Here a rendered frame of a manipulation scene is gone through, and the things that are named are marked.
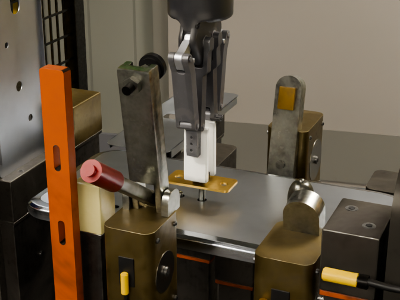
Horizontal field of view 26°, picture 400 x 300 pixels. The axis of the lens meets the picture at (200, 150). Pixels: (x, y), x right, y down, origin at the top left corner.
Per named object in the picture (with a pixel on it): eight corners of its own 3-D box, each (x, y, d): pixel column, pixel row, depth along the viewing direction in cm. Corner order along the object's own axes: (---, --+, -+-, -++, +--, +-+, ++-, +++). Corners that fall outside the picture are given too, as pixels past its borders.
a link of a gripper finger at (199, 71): (215, 36, 98) (210, 37, 97) (210, 131, 102) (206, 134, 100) (183, 33, 100) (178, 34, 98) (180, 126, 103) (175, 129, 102)
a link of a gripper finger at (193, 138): (201, 114, 101) (191, 121, 99) (201, 154, 103) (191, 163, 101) (190, 112, 102) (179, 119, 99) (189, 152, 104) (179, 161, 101)
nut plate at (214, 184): (238, 181, 106) (238, 172, 106) (227, 193, 103) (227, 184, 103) (176, 171, 109) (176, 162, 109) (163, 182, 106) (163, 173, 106)
